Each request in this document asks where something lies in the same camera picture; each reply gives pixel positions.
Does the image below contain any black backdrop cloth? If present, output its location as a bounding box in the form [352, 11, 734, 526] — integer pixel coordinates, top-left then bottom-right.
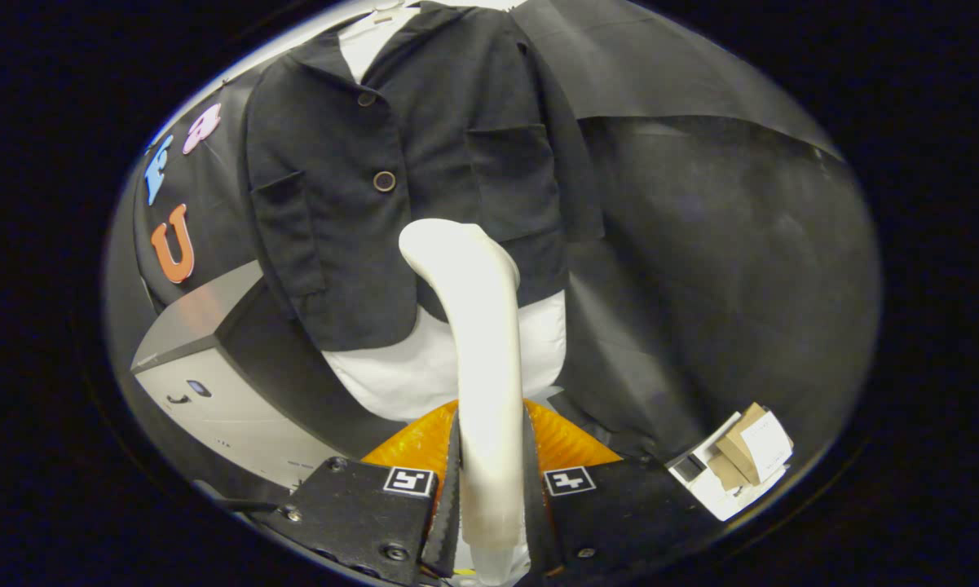
[106, 0, 881, 490]

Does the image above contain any white garment steamer head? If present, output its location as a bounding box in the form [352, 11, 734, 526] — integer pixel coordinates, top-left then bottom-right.
[398, 218, 524, 549]

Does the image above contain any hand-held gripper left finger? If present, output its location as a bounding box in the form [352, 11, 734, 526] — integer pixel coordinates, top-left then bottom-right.
[273, 399, 462, 587]

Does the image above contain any white box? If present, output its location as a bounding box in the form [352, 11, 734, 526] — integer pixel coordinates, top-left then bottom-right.
[667, 412, 787, 523]

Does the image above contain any brown cardboard piece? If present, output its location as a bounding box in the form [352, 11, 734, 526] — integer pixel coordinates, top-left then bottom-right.
[716, 402, 771, 488]

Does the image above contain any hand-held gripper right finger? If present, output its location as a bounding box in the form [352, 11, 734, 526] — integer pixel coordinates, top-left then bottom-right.
[523, 399, 718, 583]

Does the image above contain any black jacket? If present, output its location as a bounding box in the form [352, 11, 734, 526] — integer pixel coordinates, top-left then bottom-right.
[240, 2, 606, 353]

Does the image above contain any white paper sheet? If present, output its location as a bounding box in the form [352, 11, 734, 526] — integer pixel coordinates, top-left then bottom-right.
[740, 412, 794, 482]

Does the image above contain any grey cabinet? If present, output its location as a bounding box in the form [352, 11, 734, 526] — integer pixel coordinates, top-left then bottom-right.
[130, 259, 408, 498]

